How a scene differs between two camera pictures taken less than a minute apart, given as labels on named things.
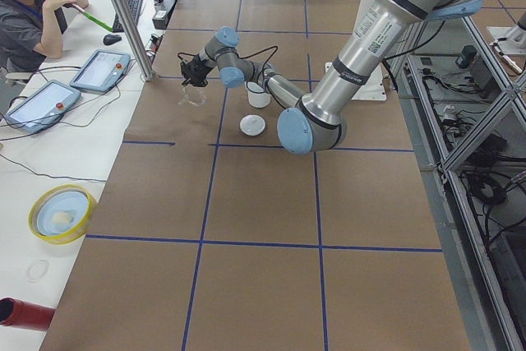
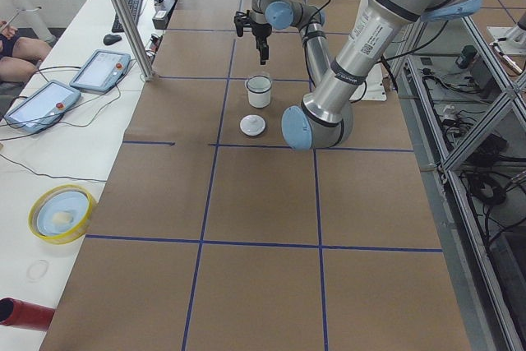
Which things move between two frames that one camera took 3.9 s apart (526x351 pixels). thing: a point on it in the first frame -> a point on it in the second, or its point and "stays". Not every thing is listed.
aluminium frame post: [124, 18] stays
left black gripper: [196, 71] -> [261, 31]
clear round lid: [36, 270] stays
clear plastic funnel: [193, 95] -> [259, 83]
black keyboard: [134, 3] stays
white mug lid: [252, 125] stays
